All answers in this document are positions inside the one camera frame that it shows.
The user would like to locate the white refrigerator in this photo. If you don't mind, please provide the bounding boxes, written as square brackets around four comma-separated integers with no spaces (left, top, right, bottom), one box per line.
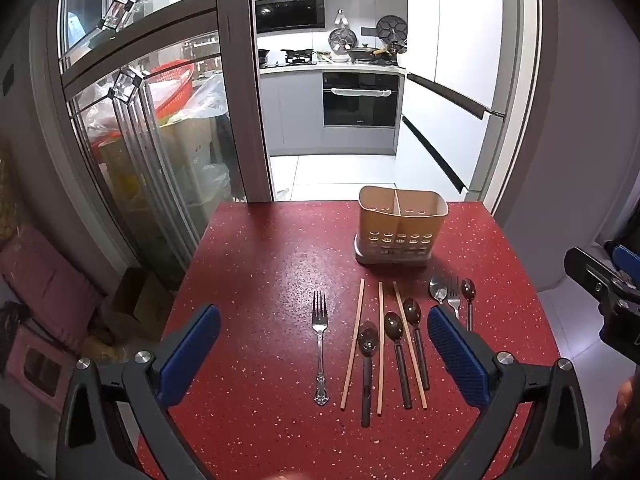
[394,0,521,202]

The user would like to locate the dark round patterned pan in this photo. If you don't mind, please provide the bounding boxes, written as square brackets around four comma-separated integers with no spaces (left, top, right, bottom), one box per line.
[375,14,407,42]

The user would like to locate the grey kitchen cabinets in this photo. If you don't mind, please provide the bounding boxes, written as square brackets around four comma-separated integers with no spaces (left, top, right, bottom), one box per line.
[259,66,402,152]

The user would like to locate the yellow bag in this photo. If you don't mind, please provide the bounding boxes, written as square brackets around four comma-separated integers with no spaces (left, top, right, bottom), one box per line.
[81,334,137,362]

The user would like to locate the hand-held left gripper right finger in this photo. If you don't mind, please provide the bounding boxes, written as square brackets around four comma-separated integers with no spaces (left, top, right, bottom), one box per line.
[427,305,593,480]

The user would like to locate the ornate silver fork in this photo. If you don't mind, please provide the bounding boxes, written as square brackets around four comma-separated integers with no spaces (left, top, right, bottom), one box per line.
[311,290,331,406]

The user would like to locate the clear plastic bag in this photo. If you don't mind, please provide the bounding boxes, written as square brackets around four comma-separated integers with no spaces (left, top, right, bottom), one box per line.
[149,74,231,122]

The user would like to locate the small plain fork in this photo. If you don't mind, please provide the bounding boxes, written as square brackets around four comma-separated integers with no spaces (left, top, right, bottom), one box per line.
[446,276,461,322]

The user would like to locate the round silver steamer rack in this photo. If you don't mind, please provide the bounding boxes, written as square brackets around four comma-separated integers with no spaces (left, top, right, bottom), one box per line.
[328,28,357,54]

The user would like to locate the gas stove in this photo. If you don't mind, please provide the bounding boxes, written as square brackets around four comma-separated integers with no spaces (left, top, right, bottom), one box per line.
[280,47,319,66]

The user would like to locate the silver spoon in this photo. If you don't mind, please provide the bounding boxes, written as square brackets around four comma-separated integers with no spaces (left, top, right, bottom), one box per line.
[428,275,450,307]

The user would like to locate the wok with wooden handle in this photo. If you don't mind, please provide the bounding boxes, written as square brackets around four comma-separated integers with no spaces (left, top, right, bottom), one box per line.
[347,45,389,62]

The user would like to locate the built-in black oven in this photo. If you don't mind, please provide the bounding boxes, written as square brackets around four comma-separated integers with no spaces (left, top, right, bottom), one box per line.
[322,70,401,129]

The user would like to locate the glass door cabinet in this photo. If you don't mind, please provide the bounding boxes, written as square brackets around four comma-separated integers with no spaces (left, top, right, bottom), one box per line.
[56,0,252,282]

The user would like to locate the black-handled spoon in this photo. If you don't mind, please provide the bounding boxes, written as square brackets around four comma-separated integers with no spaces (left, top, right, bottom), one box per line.
[402,298,431,391]

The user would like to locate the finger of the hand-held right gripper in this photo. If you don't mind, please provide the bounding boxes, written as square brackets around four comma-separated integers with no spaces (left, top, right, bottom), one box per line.
[564,246,632,311]
[605,243,640,288]

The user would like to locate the person's right hand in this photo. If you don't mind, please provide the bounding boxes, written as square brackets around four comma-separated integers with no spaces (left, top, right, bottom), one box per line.
[602,375,640,461]

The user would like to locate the black range hood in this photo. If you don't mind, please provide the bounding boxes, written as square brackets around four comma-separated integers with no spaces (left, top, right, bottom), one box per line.
[253,0,326,32]

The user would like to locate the pink plastic stool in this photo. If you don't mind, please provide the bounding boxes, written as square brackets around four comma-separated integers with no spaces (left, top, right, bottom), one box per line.
[0,224,102,413]

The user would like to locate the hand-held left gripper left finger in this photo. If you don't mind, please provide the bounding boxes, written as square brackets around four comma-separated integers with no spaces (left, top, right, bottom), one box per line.
[55,304,222,480]

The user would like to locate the cardboard box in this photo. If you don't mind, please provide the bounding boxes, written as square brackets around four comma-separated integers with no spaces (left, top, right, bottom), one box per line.
[109,266,172,342]

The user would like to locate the wooden chopstick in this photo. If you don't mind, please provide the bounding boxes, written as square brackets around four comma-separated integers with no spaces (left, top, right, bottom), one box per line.
[392,281,429,410]
[377,281,385,416]
[340,278,366,410]

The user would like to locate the beige cutlery holder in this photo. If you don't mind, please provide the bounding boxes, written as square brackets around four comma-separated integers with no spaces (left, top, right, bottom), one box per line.
[353,185,449,266]

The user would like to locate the red plastic basket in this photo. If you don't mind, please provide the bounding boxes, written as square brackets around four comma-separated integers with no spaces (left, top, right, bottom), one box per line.
[146,59,196,116]

